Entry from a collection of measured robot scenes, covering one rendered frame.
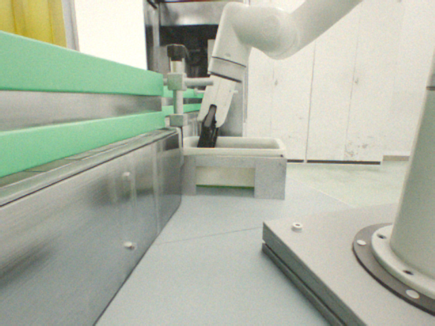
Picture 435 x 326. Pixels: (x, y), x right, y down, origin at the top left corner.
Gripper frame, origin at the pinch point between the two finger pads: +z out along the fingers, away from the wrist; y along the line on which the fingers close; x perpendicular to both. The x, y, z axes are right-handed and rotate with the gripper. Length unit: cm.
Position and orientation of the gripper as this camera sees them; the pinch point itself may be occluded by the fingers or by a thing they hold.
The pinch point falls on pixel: (206, 145)
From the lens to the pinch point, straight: 62.9
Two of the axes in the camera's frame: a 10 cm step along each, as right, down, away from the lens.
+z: -2.7, 9.1, 3.1
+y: -1.5, 2.7, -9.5
